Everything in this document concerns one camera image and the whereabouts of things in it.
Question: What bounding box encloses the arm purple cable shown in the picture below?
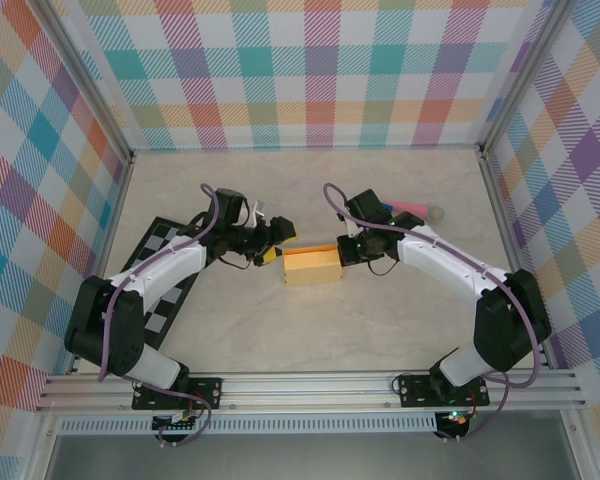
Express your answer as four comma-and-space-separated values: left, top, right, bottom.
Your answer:
97, 183, 221, 449
322, 182, 542, 444

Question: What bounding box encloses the black grey checkerboard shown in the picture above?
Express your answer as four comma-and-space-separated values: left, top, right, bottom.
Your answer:
117, 215, 216, 349

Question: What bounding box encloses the pink toy microphone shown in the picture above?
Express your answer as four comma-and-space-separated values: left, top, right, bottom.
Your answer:
382, 199, 448, 224

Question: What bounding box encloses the slotted white cable duct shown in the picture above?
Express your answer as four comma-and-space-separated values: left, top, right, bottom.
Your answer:
59, 417, 439, 436

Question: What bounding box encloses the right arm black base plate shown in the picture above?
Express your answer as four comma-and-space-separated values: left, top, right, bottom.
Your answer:
397, 374, 491, 409

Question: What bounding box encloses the orange paper box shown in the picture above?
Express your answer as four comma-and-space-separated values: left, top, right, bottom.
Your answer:
282, 243, 345, 288

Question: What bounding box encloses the long aluminium mounting rail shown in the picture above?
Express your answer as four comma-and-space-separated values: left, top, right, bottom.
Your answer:
34, 369, 589, 414

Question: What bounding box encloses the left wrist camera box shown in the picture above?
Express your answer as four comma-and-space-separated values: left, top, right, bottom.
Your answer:
247, 199, 272, 230

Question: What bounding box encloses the aluminium frame post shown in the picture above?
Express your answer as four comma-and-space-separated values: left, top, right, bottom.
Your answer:
477, 0, 576, 156
34, 0, 136, 166

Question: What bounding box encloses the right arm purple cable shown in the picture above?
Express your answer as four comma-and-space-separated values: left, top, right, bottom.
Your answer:
322, 182, 542, 444

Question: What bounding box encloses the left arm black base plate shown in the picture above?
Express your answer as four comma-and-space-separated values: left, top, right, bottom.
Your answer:
132, 377, 224, 411

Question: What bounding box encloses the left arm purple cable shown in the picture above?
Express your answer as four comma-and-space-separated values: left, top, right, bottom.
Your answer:
97, 183, 221, 449

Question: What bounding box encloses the thin black cable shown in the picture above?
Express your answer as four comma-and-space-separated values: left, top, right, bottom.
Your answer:
390, 366, 434, 396

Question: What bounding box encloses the aluminium side rail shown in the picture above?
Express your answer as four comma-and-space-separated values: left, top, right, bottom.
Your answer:
478, 148, 551, 371

